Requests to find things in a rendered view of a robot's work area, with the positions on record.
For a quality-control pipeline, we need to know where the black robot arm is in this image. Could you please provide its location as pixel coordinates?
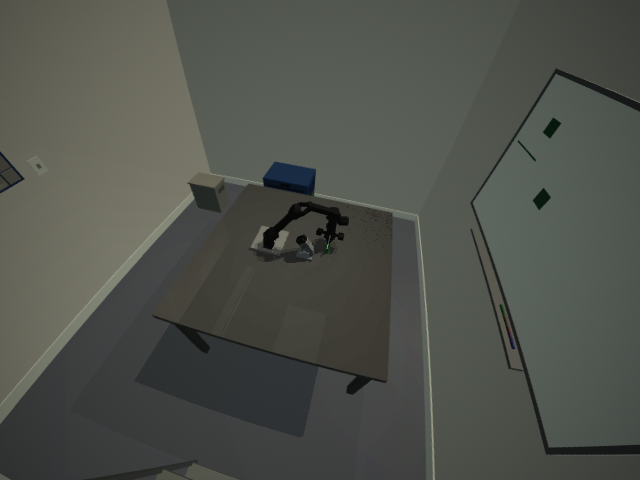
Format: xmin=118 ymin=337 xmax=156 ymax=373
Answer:
xmin=262 ymin=201 xmax=349 ymax=250

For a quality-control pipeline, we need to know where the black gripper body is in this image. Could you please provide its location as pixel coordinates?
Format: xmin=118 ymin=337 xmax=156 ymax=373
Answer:
xmin=316 ymin=225 xmax=344 ymax=241

